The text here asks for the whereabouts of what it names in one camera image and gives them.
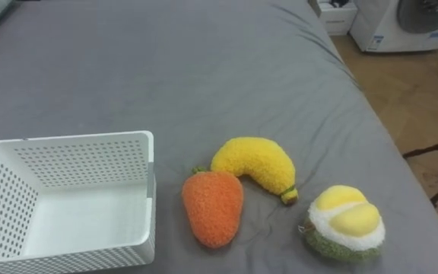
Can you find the orange carrot soft toy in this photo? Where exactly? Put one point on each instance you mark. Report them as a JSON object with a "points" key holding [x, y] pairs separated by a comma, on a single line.
{"points": [[213, 207]]}

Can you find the white washing machine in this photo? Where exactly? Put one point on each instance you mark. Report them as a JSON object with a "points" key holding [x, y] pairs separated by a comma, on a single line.
{"points": [[401, 26]]}

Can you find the white perforated plastic basket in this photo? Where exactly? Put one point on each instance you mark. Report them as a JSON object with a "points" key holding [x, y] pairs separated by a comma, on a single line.
{"points": [[86, 213]]}

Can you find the white storage box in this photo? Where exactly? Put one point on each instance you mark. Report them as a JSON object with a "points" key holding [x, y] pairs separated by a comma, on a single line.
{"points": [[335, 17]]}

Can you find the yellow banana soft toy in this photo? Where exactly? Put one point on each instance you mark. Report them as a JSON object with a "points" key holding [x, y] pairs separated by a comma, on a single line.
{"points": [[259, 161]]}

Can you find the durian soft toy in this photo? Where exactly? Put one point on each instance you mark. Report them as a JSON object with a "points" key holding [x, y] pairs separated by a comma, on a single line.
{"points": [[346, 222]]}

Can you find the grey bed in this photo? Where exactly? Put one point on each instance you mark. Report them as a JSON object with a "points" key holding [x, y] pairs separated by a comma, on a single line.
{"points": [[211, 76]]}

